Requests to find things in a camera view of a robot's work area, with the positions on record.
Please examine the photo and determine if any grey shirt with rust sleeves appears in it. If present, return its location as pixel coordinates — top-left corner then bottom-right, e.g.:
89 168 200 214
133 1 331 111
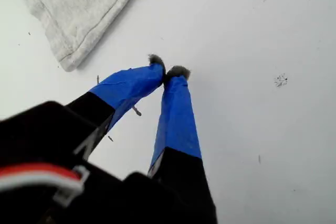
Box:
10 0 148 72

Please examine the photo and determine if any arm servo wire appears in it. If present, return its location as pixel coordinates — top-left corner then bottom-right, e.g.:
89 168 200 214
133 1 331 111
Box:
0 163 90 208

